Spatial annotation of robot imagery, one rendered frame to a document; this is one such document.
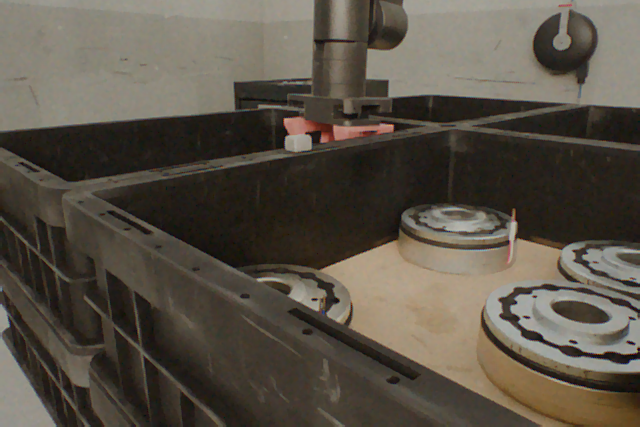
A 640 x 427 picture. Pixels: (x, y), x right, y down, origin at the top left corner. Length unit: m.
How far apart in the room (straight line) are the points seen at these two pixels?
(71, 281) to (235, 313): 0.20
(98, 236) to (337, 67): 0.33
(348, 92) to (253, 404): 0.37
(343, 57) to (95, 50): 3.39
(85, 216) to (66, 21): 3.51
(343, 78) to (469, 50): 3.38
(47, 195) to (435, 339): 0.25
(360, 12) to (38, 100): 3.24
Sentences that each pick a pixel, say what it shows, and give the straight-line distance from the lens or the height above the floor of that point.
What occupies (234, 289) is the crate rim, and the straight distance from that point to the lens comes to 0.17.
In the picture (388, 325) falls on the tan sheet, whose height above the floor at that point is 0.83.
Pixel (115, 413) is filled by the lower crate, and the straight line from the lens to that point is 0.31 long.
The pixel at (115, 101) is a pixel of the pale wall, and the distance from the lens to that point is 3.91.
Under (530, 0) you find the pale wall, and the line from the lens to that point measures 3.78.
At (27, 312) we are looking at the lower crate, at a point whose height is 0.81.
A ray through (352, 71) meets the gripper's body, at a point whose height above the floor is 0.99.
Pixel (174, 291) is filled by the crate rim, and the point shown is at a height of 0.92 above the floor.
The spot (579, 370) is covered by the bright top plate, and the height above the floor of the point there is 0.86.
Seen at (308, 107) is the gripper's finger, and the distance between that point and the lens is 0.53.
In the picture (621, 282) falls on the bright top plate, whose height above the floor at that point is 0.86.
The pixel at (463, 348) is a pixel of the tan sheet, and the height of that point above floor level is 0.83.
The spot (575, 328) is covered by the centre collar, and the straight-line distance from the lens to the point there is 0.30.
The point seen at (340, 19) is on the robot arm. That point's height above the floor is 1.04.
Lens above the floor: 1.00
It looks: 16 degrees down
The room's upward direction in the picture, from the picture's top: straight up
